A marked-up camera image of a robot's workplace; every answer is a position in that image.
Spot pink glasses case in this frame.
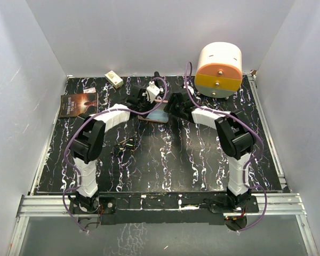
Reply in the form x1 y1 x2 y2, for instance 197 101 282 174
138 100 169 123

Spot light blue cleaning cloth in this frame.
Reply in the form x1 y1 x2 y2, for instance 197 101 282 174
147 109 169 122

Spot round drawer cabinet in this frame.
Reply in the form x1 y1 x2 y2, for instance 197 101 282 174
194 42 243 99

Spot black sunglasses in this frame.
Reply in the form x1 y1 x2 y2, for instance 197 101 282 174
111 137 137 157

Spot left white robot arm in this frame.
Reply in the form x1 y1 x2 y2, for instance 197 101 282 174
65 83 164 213

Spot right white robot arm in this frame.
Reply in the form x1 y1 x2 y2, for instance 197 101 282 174
164 90 255 212

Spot black marker pen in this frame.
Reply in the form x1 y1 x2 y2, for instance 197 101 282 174
152 71 163 81

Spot small cream box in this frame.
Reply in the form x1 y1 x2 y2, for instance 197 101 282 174
105 70 124 89

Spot small pink card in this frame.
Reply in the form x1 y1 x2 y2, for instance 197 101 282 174
83 87 96 93

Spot dark book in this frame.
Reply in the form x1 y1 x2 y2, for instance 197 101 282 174
59 93 98 118

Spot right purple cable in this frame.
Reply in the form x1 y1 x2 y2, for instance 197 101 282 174
183 61 268 232

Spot purple cable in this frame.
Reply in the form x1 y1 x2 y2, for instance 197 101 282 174
61 77 168 233
183 61 268 232

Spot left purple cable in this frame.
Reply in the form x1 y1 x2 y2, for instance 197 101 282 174
61 77 168 233

